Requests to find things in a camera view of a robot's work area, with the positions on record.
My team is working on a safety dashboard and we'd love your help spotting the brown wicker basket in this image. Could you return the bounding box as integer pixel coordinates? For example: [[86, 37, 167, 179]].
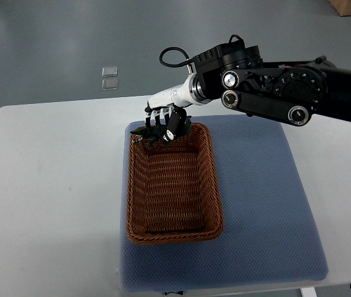
[[125, 123, 224, 245]]

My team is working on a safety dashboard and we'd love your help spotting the upper floor outlet plate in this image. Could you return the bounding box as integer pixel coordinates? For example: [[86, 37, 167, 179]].
[[101, 66, 118, 77]]

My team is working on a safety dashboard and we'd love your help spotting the blue-grey foam mat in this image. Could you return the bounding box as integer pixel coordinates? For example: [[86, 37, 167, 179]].
[[119, 115, 328, 293]]

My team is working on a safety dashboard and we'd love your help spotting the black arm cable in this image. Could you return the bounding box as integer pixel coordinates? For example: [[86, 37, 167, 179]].
[[159, 46, 195, 75]]

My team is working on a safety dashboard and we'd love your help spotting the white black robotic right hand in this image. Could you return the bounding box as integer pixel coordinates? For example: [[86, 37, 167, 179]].
[[145, 74, 200, 142]]

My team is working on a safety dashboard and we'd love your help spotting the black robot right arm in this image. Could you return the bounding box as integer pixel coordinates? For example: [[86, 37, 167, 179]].
[[192, 35, 351, 126]]

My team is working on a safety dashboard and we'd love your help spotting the white table leg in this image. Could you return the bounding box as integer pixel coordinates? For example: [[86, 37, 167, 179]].
[[300, 287, 318, 297]]

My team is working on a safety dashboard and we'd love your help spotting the dark toy crocodile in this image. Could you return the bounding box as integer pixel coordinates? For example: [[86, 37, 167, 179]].
[[130, 116, 192, 147]]

